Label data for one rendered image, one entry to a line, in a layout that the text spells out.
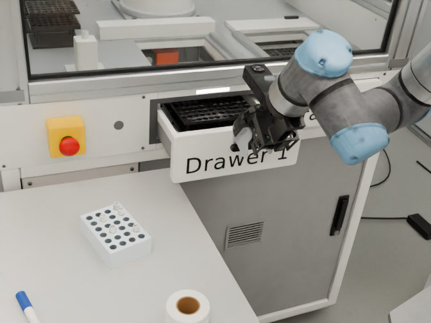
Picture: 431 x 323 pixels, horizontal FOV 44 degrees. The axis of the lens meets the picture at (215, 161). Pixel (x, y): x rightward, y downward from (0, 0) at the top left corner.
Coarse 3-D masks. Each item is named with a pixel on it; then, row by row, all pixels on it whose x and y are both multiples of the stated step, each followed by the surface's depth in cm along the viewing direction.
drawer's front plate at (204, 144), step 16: (224, 128) 108; (176, 144) 104; (192, 144) 106; (208, 144) 107; (224, 144) 109; (176, 160) 106; (192, 160) 108; (240, 160) 113; (256, 160) 114; (272, 160) 116; (288, 160) 118; (176, 176) 109; (192, 176) 110; (208, 176) 112
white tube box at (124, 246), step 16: (112, 208) 104; (80, 224) 102; (96, 224) 101; (112, 224) 100; (128, 224) 101; (96, 240) 97; (112, 240) 96; (128, 240) 97; (144, 240) 97; (112, 256) 94; (128, 256) 97
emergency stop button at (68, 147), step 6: (66, 138) 106; (72, 138) 106; (60, 144) 106; (66, 144) 106; (72, 144) 106; (78, 144) 107; (60, 150) 106; (66, 150) 106; (72, 150) 107; (78, 150) 108
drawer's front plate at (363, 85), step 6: (360, 84) 134; (366, 84) 135; (372, 84) 135; (378, 84) 136; (360, 90) 135; (366, 90) 136; (306, 114) 132; (306, 120) 134; (312, 120) 134; (306, 126) 135
